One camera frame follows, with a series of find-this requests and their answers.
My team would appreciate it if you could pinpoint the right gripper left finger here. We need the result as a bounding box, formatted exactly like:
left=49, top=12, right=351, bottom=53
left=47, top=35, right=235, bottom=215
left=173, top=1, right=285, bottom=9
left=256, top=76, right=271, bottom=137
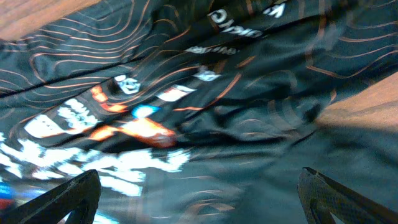
left=1, top=169, right=101, bottom=224

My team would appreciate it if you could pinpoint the black printed cycling jersey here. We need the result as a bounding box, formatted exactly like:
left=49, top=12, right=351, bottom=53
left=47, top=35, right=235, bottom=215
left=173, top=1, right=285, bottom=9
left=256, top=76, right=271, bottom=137
left=1, top=0, right=397, bottom=223

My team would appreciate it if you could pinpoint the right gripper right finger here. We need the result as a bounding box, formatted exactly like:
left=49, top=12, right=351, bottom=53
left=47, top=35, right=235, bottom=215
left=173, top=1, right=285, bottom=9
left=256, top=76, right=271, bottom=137
left=297, top=167, right=397, bottom=224

